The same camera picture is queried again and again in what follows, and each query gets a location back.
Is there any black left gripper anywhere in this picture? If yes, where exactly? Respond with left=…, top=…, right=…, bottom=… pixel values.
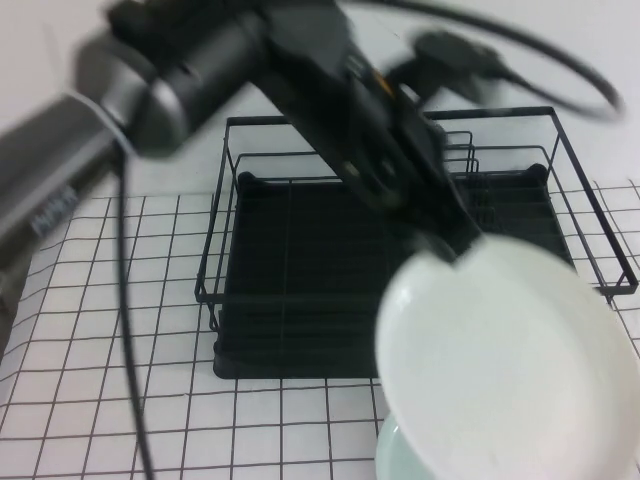
left=267, top=0, right=486, bottom=267

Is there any white round plate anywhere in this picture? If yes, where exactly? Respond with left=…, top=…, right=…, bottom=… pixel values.
left=374, top=232, right=640, bottom=480
left=374, top=412, right=432, bottom=480

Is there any white black-grid tablecloth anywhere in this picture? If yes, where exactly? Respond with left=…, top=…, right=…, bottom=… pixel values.
left=0, top=182, right=640, bottom=480

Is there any black wire dish rack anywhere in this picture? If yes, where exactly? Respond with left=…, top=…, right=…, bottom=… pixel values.
left=212, top=163, right=577, bottom=381
left=193, top=105, right=639, bottom=332

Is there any black cable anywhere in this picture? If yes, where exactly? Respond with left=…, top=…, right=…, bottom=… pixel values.
left=344, top=0, right=626, bottom=124
left=113, top=142, right=157, bottom=480

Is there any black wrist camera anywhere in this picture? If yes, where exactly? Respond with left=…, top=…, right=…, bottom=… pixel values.
left=389, top=28, right=507, bottom=101

